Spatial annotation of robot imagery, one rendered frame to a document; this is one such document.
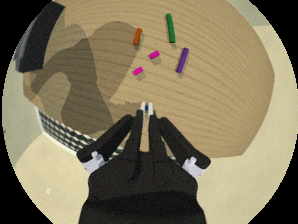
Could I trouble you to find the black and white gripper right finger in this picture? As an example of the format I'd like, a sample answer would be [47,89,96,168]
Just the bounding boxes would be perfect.
[148,102,211,185]

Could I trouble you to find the green rod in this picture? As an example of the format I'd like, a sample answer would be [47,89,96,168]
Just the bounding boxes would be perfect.
[166,14,175,43]

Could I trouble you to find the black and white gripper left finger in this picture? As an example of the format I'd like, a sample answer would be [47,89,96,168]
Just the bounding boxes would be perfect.
[76,102,145,184]

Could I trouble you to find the purple rod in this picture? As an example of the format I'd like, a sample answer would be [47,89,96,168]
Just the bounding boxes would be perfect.
[176,47,189,73]

